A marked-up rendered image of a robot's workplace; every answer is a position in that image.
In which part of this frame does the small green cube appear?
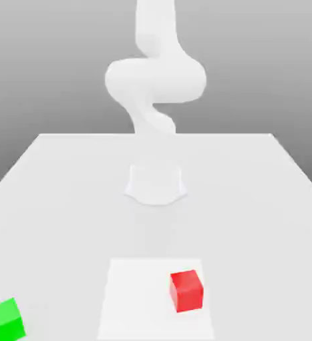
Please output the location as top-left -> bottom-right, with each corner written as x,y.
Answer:
0,297 -> 27,341

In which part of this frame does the small red cube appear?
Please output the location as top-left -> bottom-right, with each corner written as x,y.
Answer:
169,269 -> 205,314

